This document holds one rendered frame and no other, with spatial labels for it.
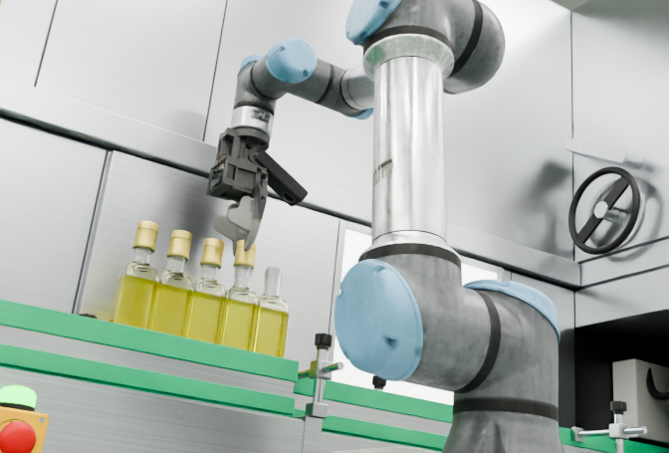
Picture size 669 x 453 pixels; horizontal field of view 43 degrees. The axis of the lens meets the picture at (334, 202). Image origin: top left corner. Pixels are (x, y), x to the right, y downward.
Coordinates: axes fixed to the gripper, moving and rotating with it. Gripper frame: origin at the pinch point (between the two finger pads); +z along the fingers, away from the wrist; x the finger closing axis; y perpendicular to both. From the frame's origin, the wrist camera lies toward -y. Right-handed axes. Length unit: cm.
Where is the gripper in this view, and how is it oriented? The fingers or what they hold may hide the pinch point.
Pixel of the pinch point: (245, 247)
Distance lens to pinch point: 144.4
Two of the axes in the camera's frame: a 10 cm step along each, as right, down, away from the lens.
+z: -0.9, 9.2, -3.7
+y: -8.5, -2.7, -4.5
